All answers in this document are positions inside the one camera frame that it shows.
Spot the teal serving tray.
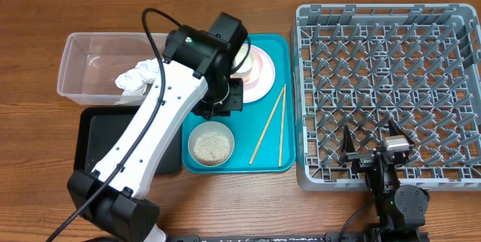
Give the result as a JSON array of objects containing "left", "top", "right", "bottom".
[{"left": 182, "top": 34, "right": 296, "bottom": 174}]

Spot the black plastic tray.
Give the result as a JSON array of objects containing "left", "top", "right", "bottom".
[{"left": 74, "top": 106, "right": 182, "bottom": 176}]

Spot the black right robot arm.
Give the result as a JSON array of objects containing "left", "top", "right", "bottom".
[{"left": 337, "top": 120, "right": 430, "bottom": 241}]

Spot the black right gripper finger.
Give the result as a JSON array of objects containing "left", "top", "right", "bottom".
[
  {"left": 388, "top": 119, "right": 408, "bottom": 139},
  {"left": 341, "top": 125, "right": 355, "bottom": 154}
]

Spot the white bowl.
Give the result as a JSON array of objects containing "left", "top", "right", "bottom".
[{"left": 187, "top": 121, "right": 234, "bottom": 168}]

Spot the white napkin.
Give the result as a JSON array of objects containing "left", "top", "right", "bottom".
[{"left": 115, "top": 59, "right": 159, "bottom": 96}]

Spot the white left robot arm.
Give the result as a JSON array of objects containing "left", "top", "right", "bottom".
[{"left": 48, "top": 13, "right": 249, "bottom": 241}]

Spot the grey dishwasher rack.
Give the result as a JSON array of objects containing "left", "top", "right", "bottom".
[{"left": 291, "top": 4, "right": 480, "bottom": 191}]

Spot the black mounting rail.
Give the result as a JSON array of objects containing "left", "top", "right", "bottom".
[{"left": 166, "top": 232, "right": 430, "bottom": 242}]

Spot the pink plate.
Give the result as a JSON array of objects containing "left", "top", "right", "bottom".
[{"left": 243, "top": 45, "right": 275, "bottom": 104}]

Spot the cream paper cup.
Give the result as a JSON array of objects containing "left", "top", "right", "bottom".
[{"left": 233, "top": 44, "right": 254, "bottom": 77}]

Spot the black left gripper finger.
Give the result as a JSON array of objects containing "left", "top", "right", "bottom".
[
  {"left": 225, "top": 78, "right": 244, "bottom": 111},
  {"left": 191, "top": 102, "right": 230, "bottom": 118}
]

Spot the white rice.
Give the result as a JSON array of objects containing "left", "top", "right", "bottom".
[{"left": 193, "top": 132, "right": 231, "bottom": 166}]

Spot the pink bowl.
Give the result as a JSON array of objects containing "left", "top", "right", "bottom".
[{"left": 231, "top": 46, "right": 262, "bottom": 86}]

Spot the clear plastic bin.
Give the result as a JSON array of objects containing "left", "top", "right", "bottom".
[{"left": 56, "top": 32, "right": 155, "bottom": 106}]

